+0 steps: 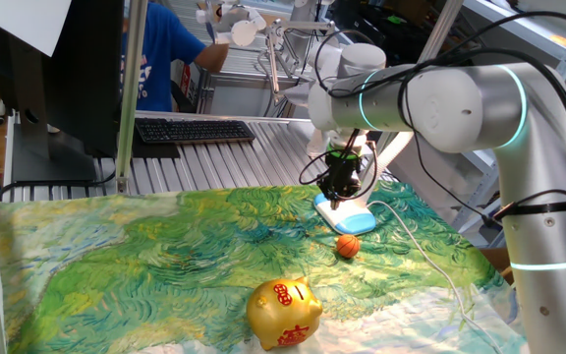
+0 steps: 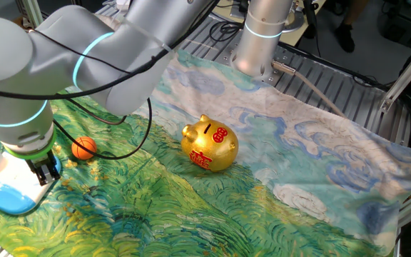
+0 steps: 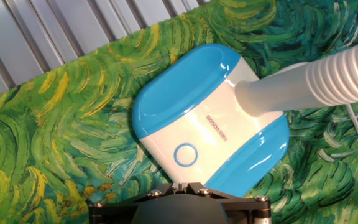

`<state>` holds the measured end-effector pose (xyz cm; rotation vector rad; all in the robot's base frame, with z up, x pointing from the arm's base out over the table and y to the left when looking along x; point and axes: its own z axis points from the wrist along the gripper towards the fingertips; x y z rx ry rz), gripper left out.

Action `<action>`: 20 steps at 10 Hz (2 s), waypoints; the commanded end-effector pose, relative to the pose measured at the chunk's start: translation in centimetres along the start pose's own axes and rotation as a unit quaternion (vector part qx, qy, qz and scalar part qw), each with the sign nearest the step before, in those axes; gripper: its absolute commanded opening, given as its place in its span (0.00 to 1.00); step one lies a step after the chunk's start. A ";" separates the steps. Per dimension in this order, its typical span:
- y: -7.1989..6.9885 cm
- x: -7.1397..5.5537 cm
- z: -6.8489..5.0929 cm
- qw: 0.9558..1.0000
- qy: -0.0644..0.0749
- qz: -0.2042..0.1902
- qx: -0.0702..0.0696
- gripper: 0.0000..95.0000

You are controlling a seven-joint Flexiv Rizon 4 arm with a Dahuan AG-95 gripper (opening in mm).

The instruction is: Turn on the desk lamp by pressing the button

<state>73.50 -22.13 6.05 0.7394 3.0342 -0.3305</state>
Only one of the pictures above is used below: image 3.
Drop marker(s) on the green painted tablecloth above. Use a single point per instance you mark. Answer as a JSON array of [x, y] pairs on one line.
[[57, 140]]

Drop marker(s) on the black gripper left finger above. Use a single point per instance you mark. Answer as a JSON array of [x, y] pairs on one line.
[[113, 210]]

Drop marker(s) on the blue white desk lamp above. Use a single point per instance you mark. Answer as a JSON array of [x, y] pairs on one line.
[[197, 124]]

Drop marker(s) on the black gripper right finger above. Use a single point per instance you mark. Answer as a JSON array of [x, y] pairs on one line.
[[247, 210]]

